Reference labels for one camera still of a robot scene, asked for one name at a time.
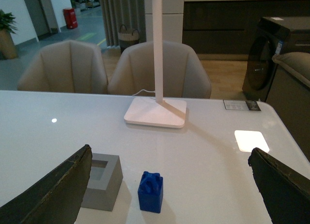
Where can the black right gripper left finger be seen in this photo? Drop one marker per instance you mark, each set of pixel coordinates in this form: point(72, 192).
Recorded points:
point(54, 199)

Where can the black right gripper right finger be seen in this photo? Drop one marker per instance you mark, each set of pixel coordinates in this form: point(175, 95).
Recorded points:
point(285, 192)

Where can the blue plastic part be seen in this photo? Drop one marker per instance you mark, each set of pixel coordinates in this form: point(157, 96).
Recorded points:
point(150, 192)

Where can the gray square base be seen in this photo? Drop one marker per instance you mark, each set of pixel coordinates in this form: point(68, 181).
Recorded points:
point(105, 180)

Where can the beige cushioned seat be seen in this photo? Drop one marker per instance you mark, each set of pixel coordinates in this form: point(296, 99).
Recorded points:
point(289, 95)

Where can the black white label card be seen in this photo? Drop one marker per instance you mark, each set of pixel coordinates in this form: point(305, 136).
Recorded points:
point(241, 105)

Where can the white desk lamp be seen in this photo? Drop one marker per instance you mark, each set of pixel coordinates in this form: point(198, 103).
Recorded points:
point(157, 111)

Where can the beige left chair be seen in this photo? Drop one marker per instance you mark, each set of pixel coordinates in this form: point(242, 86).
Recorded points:
point(68, 66)

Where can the beige chair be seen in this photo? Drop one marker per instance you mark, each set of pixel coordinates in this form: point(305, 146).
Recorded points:
point(183, 73)
point(68, 66)

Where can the beige right chair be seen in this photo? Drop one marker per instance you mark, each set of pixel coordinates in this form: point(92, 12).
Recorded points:
point(183, 73)

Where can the potted green plant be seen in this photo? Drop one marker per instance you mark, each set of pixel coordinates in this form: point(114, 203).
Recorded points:
point(7, 27)

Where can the black washing machine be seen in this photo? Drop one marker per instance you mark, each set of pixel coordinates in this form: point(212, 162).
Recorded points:
point(275, 35)

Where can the woven basket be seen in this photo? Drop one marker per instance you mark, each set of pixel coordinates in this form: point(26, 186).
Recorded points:
point(128, 37)

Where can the red box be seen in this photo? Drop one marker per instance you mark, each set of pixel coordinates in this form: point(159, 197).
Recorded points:
point(70, 18)

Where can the dark cabinet with counter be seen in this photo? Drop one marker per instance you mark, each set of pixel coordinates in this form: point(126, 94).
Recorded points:
point(225, 29)

